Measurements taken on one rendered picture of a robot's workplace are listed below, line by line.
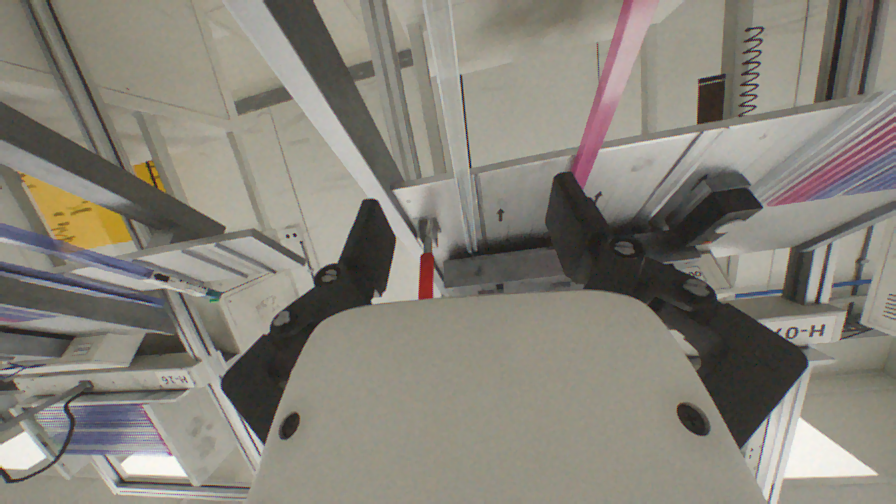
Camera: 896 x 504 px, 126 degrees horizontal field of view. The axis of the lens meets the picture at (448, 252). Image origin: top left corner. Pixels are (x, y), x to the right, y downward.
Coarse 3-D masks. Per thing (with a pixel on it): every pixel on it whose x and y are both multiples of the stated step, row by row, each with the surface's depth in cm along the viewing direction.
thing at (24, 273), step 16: (0, 272) 23; (16, 272) 24; (32, 272) 25; (48, 272) 26; (64, 288) 27; (80, 288) 28; (96, 288) 29; (112, 288) 30; (144, 304) 34; (160, 304) 35
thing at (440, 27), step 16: (432, 0) 11; (448, 0) 11; (432, 16) 12; (448, 16) 12; (432, 32) 13; (448, 32) 13; (432, 48) 13; (448, 48) 13; (448, 64) 14; (448, 80) 15; (448, 96) 16; (448, 112) 17; (448, 128) 18; (464, 128) 18; (464, 144) 19; (464, 160) 20; (464, 176) 22; (464, 192) 24; (464, 208) 26; (464, 224) 29
